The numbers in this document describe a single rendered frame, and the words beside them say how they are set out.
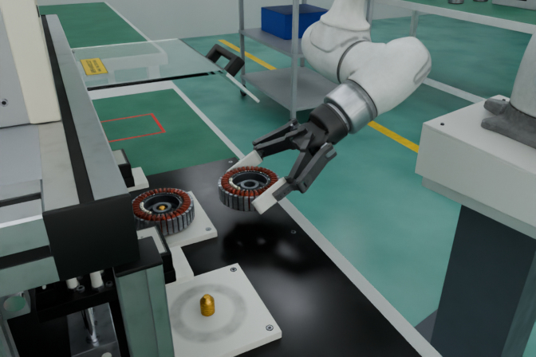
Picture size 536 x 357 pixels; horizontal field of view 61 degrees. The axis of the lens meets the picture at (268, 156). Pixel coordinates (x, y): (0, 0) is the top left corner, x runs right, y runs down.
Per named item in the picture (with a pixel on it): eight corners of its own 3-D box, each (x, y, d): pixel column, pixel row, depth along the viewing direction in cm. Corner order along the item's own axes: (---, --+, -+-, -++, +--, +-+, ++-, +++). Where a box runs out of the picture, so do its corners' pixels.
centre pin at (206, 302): (212, 304, 63) (210, 288, 62) (217, 313, 61) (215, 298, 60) (199, 308, 62) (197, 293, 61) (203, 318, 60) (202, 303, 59)
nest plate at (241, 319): (238, 268, 71) (238, 262, 70) (281, 337, 59) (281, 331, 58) (142, 299, 65) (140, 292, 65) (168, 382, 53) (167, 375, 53)
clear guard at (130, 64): (209, 65, 90) (207, 35, 87) (260, 102, 71) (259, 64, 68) (28, 88, 77) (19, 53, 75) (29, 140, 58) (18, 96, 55)
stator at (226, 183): (264, 176, 89) (264, 159, 87) (291, 203, 80) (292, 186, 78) (210, 189, 84) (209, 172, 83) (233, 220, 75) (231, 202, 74)
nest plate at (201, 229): (191, 195, 91) (191, 190, 90) (217, 237, 78) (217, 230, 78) (114, 213, 85) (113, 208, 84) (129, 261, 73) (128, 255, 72)
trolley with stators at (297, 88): (300, 84, 406) (304, -38, 361) (369, 123, 325) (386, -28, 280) (238, 94, 383) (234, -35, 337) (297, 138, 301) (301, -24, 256)
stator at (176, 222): (179, 196, 88) (176, 179, 86) (206, 223, 80) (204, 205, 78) (122, 214, 82) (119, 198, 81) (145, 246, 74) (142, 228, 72)
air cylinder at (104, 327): (114, 327, 60) (108, 296, 58) (124, 371, 54) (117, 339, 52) (74, 341, 58) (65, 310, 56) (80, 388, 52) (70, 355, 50)
